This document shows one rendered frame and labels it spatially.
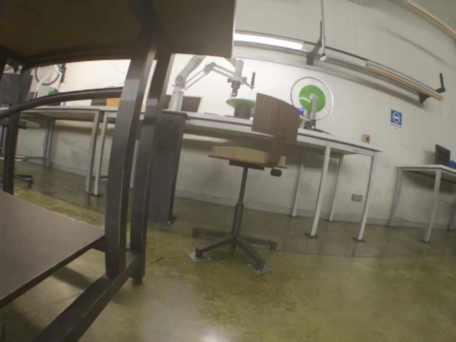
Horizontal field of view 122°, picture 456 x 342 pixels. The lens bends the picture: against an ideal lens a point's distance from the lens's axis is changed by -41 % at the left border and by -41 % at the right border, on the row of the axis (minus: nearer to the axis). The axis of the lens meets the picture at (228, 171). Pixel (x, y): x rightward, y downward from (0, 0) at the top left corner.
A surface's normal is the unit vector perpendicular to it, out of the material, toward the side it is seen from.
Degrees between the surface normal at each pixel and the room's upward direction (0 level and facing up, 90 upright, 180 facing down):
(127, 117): 90
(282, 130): 93
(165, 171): 90
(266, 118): 90
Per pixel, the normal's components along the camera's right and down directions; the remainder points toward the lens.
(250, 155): 0.50, 0.11
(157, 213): 0.06, 0.04
